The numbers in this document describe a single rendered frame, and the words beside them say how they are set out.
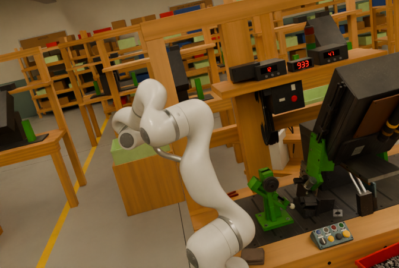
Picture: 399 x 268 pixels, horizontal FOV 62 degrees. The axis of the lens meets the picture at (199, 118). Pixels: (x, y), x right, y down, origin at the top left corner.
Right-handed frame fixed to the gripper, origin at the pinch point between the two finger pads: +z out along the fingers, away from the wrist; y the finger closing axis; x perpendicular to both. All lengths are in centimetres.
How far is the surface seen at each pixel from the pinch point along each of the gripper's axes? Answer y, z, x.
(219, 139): -26.9, 34.4, 2.8
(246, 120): -38, 30, -14
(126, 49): 322, 594, 16
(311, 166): -76, 14, -6
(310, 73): -61, 28, -47
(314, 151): -74, 12, -13
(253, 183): -53, 0, 8
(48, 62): 623, 726, 140
